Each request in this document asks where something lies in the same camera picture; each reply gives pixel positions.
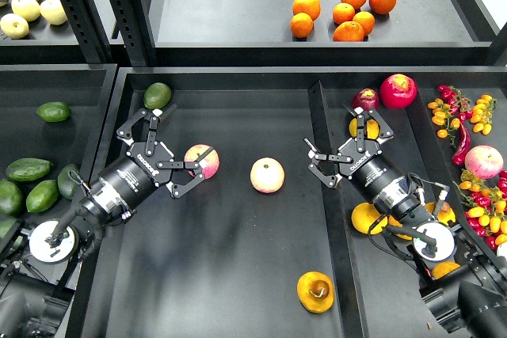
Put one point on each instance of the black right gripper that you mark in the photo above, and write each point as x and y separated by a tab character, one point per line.
360	160

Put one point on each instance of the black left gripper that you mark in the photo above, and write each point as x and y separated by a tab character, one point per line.
148	164

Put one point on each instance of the dark green avocado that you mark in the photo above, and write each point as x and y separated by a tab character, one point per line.
5	226

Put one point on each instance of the yellow pear under gripper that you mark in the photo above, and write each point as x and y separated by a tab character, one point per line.
351	127

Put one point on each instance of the yellow pear right bin left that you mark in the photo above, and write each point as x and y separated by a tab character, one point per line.
364	215

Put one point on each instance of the yellow pear bin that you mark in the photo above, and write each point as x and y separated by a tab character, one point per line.
393	222
445	215
444	268
364	215

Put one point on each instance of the green avocado top of bin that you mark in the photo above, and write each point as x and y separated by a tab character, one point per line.
157	95

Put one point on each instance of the dark avocado tray edge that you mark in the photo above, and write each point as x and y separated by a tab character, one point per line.
68	182

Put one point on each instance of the yellow pear right bin middle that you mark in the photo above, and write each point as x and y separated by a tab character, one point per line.
445	215

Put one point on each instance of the green avocado left tray top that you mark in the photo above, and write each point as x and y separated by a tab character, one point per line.
54	111

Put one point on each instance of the dark avocado left tray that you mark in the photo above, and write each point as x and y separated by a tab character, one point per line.
28	169

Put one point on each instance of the yellow pear right bin bottom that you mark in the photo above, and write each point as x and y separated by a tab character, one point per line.
444	268

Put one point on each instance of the dark avocado far left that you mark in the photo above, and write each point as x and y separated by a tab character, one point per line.
12	199

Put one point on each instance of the pale yellow pear right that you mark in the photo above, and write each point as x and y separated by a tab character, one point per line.
53	12

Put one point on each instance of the dark red apple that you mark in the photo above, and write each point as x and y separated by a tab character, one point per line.
366	99

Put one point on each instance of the pink red apple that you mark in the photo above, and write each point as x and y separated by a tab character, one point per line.
209	162

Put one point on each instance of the bright red apple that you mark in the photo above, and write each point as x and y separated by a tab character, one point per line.
398	91

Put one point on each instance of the pale pink apple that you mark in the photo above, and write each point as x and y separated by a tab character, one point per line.
267	175

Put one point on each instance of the red chili pepper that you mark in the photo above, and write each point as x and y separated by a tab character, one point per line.
463	147

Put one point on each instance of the upper cherry tomato bunch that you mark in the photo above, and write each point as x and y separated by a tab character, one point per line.
452	109

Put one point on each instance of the cherry tomato bunch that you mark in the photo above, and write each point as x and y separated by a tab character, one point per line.
484	206
452	109

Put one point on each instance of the black left tray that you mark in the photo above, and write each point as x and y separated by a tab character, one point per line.
87	90

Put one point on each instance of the orange front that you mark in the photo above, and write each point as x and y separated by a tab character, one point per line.
348	31

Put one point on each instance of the pink apple right tray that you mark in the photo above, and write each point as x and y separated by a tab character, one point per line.
484	161

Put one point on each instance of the black centre bin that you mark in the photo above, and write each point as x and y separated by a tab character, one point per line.
225	259

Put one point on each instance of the lower cherry tomato bunch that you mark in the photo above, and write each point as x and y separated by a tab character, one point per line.
484	206

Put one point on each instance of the orange right small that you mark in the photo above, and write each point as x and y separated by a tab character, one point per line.
366	20

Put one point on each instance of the orange small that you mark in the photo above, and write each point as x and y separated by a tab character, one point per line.
343	12
366	20

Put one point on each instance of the orange far left lower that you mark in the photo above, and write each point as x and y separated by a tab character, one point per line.
301	25

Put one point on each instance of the orange centre small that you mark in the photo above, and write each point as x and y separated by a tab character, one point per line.
343	12

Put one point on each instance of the black shelf upright centre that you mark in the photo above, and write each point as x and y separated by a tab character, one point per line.
132	20

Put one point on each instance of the black shelf upright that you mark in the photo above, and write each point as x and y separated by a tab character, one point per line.
88	29
132	20

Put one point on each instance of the orange far left upper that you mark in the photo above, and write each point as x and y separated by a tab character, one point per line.
312	8

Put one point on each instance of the black bin divider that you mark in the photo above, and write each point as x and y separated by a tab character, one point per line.
349	296

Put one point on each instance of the black shelf upright left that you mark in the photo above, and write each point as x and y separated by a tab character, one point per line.
88	29

